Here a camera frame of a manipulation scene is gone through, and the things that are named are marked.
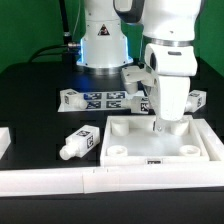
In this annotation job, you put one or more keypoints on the marker sheet with tags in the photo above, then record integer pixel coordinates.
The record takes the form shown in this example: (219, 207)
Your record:
(98, 101)

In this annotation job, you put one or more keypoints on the white obstacle fence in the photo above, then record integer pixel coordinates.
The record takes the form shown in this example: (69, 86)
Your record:
(93, 179)

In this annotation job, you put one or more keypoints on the white square tabletop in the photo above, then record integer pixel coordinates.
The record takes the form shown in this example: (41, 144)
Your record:
(131, 140)

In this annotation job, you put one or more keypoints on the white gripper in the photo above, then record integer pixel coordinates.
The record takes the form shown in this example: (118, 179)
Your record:
(167, 96)

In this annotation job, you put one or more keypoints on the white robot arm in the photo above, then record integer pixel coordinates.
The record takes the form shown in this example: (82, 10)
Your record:
(169, 61)

